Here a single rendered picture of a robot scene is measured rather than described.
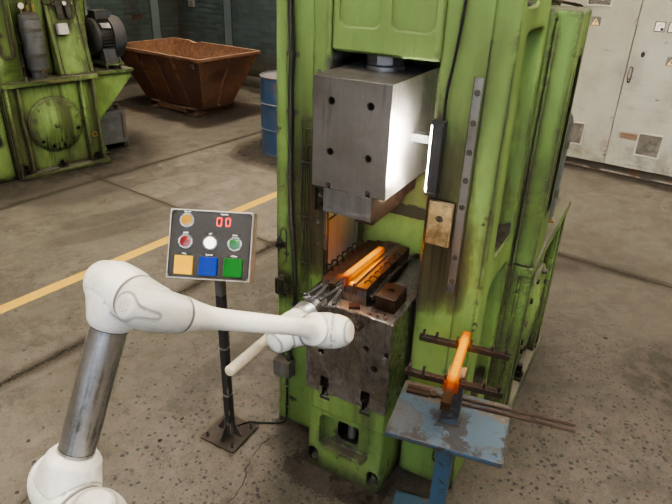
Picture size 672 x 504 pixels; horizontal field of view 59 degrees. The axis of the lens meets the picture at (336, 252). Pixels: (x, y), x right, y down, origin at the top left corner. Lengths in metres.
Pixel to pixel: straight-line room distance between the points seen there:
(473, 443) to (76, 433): 1.24
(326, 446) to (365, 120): 1.48
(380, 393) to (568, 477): 1.09
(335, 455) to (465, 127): 1.55
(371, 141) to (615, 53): 5.33
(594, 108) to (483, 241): 5.20
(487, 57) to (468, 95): 0.13
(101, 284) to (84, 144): 5.33
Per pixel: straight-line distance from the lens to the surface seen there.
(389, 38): 2.11
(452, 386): 1.91
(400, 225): 2.66
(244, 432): 3.08
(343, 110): 2.07
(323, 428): 2.78
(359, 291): 2.29
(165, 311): 1.52
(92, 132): 6.92
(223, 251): 2.40
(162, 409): 3.29
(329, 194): 2.18
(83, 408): 1.77
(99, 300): 1.64
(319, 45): 2.25
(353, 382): 2.46
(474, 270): 2.23
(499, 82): 2.01
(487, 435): 2.18
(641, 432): 3.51
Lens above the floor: 2.14
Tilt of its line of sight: 27 degrees down
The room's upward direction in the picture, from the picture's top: 2 degrees clockwise
